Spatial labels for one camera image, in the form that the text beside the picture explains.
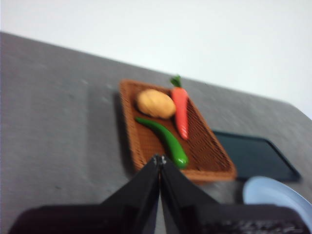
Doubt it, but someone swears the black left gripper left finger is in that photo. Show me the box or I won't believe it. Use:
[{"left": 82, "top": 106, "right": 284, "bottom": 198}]
[{"left": 8, "top": 154, "right": 162, "bottom": 234}]

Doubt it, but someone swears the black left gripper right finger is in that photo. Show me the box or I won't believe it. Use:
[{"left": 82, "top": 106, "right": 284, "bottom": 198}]
[{"left": 159, "top": 155, "right": 312, "bottom": 234}]

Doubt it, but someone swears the green chili pepper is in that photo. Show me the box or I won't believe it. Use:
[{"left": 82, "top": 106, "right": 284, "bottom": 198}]
[{"left": 135, "top": 117, "right": 190, "bottom": 170}]

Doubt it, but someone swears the brown wicker basket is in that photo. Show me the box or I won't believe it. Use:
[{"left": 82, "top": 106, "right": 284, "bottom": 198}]
[{"left": 118, "top": 79, "right": 237, "bottom": 185}]

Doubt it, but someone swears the light blue plate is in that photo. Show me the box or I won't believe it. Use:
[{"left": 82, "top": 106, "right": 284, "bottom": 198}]
[{"left": 243, "top": 176, "right": 312, "bottom": 224}]

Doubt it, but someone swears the black rectangular tray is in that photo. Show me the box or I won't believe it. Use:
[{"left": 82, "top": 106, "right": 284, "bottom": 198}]
[{"left": 211, "top": 130, "right": 302, "bottom": 182}]

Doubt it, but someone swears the orange carrot with green leaves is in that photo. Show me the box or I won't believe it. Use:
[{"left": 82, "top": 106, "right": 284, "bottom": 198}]
[{"left": 170, "top": 75, "right": 190, "bottom": 140}]

